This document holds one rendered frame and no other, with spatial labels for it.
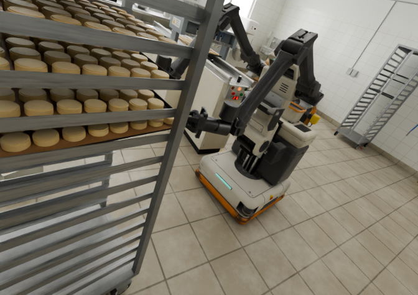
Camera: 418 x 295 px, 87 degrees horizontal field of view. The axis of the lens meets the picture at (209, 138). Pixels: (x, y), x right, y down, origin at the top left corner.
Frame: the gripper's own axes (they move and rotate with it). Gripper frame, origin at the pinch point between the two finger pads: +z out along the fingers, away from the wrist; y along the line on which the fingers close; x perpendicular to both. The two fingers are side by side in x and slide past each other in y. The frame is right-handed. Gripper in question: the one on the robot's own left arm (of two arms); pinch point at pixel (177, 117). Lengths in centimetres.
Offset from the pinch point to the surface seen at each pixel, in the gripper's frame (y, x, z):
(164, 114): 5.0, 10.2, 6.2
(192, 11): 32.7, 10.1, 6.4
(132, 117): 4.5, 15.0, 14.6
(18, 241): -31, 27, 36
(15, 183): -51, -10, 54
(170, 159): -10.7, 10.3, 0.2
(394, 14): 148, -337, -414
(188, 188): -98, -66, -43
